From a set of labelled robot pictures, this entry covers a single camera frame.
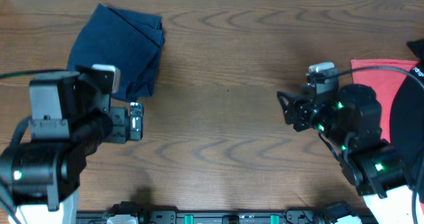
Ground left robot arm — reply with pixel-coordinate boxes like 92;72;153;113
1;102;144;223

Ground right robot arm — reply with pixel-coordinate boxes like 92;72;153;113
277;84;417;223

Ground folded dark navy shorts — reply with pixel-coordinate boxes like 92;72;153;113
67;4;165;102

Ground red cloth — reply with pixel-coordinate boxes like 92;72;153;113
351;59;423;144

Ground black printed garment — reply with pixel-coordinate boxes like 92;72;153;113
389;39;424;185

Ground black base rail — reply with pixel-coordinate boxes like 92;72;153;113
76;201;378;224

